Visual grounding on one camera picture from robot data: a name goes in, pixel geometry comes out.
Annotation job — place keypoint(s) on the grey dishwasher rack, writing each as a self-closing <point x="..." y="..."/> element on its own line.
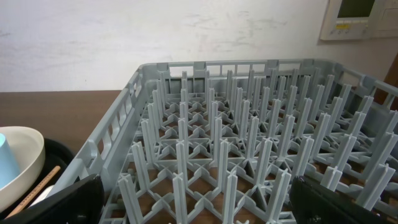
<point x="221" y="141"/>

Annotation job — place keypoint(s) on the wooden chopstick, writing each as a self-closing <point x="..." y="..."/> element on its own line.
<point x="35" y="191"/>

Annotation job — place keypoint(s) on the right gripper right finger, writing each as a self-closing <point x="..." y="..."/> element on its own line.
<point x="314" y="203"/>

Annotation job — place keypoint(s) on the white wall control panel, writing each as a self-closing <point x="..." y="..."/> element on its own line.
<point x="359" y="19"/>

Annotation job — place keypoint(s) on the round black serving tray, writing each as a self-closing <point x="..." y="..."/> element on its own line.
<point x="56" y="154"/>

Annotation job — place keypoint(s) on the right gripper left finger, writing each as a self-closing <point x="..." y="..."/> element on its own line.
<point x="81" y="202"/>

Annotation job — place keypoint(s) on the beige plate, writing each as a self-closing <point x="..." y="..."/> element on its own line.
<point x="27" y="146"/>

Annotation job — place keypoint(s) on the blue cup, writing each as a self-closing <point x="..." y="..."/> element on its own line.
<point x="9" y="166"/>

